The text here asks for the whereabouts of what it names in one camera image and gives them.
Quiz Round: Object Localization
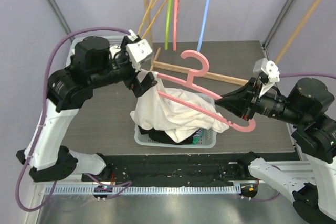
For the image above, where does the white tank top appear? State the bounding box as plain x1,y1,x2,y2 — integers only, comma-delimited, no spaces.
130,71,229,143

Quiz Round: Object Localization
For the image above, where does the black tank top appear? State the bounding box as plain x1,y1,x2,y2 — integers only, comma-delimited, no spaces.
138,126,196,145

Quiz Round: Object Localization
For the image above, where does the green tank top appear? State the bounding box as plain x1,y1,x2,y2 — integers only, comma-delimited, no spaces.
191,134,202,145

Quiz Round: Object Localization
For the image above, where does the light blue hanger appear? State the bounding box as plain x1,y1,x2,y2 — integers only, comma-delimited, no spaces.
197,0,210,52

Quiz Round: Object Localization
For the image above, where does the yellow hanger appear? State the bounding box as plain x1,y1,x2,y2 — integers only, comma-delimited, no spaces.
138,0,168,42

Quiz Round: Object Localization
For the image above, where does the pink wavy hanger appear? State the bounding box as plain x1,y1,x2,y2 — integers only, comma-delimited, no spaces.
173,0,180,51

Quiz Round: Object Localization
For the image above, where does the lime green hanger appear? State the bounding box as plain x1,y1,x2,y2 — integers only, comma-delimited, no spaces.
164,0,173,50

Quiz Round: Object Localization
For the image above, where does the blue striped tank top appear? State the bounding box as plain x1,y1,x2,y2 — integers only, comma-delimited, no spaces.
193,129,203,138

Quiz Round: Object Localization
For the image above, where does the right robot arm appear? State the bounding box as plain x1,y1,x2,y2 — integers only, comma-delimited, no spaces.
215,77,335,223

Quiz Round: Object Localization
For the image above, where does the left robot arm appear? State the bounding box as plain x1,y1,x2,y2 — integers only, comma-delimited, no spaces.
16,36,156,183

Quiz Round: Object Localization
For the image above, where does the white folded cloth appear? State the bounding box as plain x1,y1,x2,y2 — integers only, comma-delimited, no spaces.
109,45,129,62

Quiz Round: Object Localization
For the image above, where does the white plastic basket back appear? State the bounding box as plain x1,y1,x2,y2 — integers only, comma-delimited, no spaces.
68,35,124,59

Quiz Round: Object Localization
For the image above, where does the white plastic basket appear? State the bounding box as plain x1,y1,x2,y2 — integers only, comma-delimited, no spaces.
68,35,124,59
133,93,217,149

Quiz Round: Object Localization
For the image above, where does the white plastic basket centre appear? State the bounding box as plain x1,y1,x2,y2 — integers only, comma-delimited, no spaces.
133,93,217,149

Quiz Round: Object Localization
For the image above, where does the wooden clothes rack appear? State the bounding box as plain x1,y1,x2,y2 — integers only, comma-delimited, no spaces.
151,0,321,73

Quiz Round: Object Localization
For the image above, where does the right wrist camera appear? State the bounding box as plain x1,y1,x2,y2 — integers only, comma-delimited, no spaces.
253,58,280,98

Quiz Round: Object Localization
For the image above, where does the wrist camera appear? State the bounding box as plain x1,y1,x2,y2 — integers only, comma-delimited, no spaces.
125,29,153,72
253,58,280,98

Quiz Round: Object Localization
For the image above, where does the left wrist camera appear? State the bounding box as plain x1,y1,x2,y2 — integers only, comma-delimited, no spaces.
125,29,153,72

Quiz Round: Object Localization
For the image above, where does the white cable duct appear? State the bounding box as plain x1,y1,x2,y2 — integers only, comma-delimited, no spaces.
53,184,241,195

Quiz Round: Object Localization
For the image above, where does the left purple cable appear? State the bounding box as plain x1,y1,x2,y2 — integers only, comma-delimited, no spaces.
14,26,137,212

